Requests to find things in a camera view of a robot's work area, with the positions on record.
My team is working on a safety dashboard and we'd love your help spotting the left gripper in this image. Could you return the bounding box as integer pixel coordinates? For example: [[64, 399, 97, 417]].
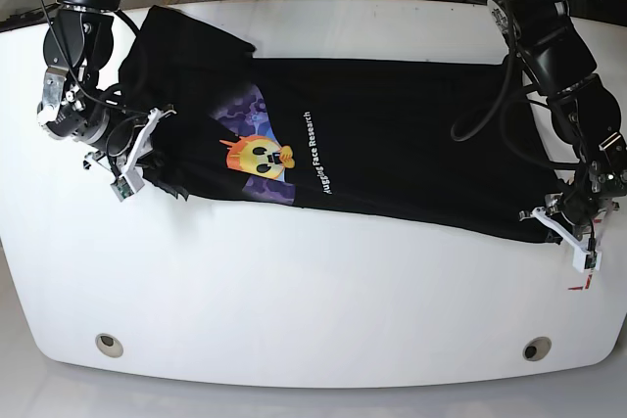
[[546, 131, 626, 237]]

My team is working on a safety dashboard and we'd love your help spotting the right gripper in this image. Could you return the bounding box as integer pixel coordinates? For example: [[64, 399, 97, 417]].
[[37, 68, 146, 158]]

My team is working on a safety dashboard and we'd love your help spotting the black printed T-shirt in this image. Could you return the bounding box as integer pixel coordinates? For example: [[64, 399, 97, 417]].
[[119, 7, 559, 244]]

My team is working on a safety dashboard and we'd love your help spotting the red tape rectangle marker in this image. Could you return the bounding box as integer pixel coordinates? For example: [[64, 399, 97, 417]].
[[568, 271, 594, 292]]

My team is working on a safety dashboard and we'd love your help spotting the right table grommet hole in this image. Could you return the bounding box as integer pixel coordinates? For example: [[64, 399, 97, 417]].
[[522, 337, 553, 362]]

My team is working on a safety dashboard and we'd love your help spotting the table grommet hole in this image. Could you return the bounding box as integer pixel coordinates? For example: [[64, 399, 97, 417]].
[[522, 337, 553, 362], [95, 334, 123, 358]]

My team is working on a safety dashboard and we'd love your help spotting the left table grommet hole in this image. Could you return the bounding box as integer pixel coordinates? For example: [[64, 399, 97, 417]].
[[95, 334, 123, 358]]

